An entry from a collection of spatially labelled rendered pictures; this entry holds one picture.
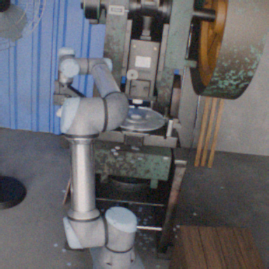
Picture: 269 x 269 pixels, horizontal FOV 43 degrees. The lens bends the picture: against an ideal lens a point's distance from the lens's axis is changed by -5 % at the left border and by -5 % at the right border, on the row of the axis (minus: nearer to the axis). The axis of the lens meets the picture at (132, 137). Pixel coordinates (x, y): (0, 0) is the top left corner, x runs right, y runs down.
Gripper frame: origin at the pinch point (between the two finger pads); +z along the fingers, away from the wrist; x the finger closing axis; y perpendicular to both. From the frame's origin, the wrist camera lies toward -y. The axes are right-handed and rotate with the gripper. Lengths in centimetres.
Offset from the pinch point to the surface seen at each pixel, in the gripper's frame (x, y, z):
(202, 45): -45, -67, -36
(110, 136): -8.0, -21.0, 10.2
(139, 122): -4.4, -34.5, -0.9
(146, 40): -17, -34, -39
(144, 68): -14.5, -34.3, -25.7
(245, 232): 22, -95, 43
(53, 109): -135, 35, 53
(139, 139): -5.0, -35.6, 8.5
